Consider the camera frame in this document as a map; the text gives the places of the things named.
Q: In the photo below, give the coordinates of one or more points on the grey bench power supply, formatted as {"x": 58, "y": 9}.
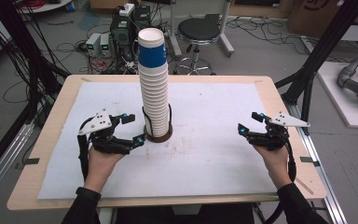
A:
{"x": 93, "y": 43}
{"x": 105, "y": 45}

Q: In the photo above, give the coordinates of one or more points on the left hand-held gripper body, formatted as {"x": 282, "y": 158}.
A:
{"x": 101, "y": 123}

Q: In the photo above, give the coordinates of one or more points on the white floor board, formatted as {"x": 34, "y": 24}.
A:
{"x": 345, "y": 102}

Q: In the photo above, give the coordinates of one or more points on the person's left hand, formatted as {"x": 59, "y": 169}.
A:
{"x": 101, "y": 168}

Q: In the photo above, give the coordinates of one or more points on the cardboard box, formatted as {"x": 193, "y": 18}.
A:
{"x": 317, "y": 15}

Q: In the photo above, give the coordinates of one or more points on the white table mat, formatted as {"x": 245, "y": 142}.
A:
{"x": 205, "y": 161}

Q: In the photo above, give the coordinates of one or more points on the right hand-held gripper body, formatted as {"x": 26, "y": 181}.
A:
{"x": 275, "y": 135}

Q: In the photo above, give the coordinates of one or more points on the black round stool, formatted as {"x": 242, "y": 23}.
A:
{"x": 199, "y": 29}

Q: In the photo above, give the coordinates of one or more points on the person's dark trousers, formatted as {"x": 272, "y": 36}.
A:
{"x": 183, "y": 217}

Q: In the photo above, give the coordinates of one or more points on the white metal table frame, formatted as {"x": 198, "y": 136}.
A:
{"x": 225, "y": 37}

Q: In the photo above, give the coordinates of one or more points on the black tape strip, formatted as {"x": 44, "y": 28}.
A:
{"x": 309, "y": 160}
{"x": 31, "y": 161}

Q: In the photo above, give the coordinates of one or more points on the person's right hand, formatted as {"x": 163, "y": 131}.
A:
{"x": 276, "y": 165}

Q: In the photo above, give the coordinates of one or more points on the blue paper cup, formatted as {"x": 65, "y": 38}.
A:
{"x": 152, "y": 53}

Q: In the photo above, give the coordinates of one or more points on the stack of white ribbed cups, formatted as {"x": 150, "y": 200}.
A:
{"x": 154, "y": 99}

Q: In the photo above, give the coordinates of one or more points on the black computer tower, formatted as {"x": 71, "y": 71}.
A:
{"x": 124, "y": 34}

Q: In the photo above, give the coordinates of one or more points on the white power strip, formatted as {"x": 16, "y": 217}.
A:
{"x": 126, "y": 10}

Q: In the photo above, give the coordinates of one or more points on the aluminium rail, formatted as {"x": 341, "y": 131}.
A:
{"x": 6, "y": 155}
{"x": 320, "y": 174}

